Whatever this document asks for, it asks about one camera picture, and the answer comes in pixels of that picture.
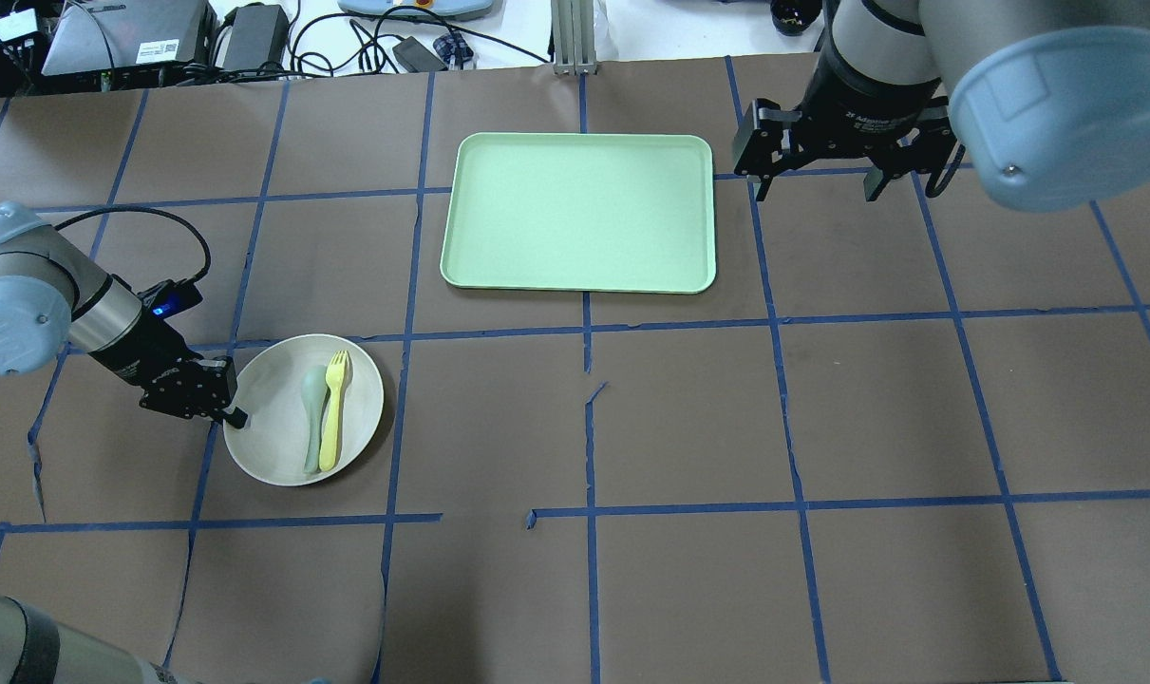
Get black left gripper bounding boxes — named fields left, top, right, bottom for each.
left=138, top=355, right=250, bottom=429

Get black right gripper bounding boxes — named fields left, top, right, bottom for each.
left=733, top=97, right=965, bottom=202

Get beige round plate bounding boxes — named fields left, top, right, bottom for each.
left=224, top=333, right=386, bottom=486

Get yellow plastic fork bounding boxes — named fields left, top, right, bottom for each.
left=319, top=348, right=348, bottom=472

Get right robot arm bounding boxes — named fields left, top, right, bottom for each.
left=733, top=1, right=1150, bottom=212

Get grey-green plastic spoon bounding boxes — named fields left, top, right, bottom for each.
left=300, top=366, right=329, bottom=476

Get light green plastic tray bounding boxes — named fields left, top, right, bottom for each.
left=439, top=131, right=716, bottom=295

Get black power adapter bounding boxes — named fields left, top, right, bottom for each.
left=221, top=3, right=289, bottom=72

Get grey electronics box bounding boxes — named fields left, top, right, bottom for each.
left=43, top=1, right=216, bottom=78

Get grey teach pendant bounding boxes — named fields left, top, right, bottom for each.
left=336, top=0, right=497, bottom=21

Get black camera cable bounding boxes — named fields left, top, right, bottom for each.
left=54, top=206, right=213, bottom=314

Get aluminium frame post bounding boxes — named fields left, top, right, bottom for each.
left=550, top=0, right=599, bottom=75

